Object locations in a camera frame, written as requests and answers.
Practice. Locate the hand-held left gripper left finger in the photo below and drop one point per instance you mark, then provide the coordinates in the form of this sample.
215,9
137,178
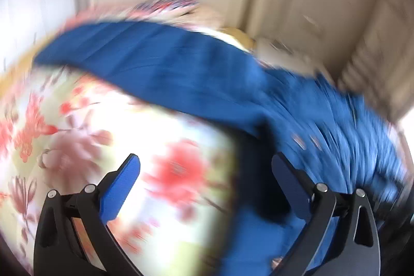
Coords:
124,180

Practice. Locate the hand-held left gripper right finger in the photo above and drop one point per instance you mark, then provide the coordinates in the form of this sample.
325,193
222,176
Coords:
289,188

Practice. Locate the blue garment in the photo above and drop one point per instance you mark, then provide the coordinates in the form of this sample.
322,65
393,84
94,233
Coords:
194,69

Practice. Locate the floral bed sheet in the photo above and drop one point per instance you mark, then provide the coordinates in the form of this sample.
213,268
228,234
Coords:
81,120

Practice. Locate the striped radiator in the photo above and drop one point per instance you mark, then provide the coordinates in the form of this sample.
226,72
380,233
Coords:
365,72

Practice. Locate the yellow pillow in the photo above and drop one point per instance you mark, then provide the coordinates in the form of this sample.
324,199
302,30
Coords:
241,38

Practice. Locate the blue red patterned pillow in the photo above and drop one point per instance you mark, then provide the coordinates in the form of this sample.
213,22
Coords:
165,4

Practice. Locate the white patterned curtain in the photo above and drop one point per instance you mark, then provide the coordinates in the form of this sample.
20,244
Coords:
32,11

